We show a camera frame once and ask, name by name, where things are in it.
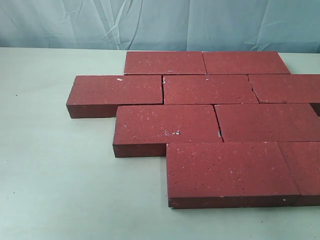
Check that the red brick with white scuffs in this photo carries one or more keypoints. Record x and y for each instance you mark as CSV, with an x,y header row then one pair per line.
x,y
145,130

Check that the front large red brick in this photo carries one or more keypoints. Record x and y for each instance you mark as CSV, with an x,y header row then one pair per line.
x,y
228,175

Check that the white backdrop sheet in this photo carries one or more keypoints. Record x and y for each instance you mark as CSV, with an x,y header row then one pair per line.
x,y
286,26

